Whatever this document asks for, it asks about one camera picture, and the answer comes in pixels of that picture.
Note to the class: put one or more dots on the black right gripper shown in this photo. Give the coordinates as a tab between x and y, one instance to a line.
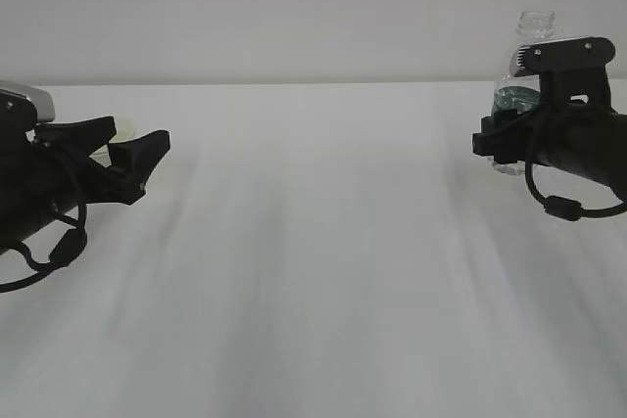
575	129

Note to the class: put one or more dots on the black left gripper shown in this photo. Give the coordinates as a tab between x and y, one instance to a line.
47	174

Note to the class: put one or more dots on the white paper cup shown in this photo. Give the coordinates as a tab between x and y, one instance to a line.
125	131

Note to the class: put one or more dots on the clear green-label water bottle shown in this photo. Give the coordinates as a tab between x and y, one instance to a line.
517	95

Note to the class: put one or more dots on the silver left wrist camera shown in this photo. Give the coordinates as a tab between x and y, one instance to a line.
39	99

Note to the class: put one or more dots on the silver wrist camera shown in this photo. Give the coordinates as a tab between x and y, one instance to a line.
39	99
560	54

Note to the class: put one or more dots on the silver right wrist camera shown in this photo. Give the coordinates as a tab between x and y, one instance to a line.
560	54

